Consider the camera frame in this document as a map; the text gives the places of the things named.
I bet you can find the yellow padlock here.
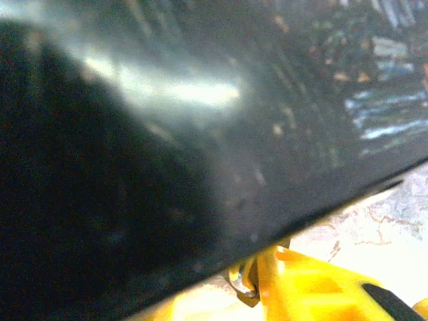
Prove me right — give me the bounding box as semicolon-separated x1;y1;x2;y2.
133;245;428;321

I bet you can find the starry night print box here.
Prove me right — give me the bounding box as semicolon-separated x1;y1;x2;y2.
0;0;428;321

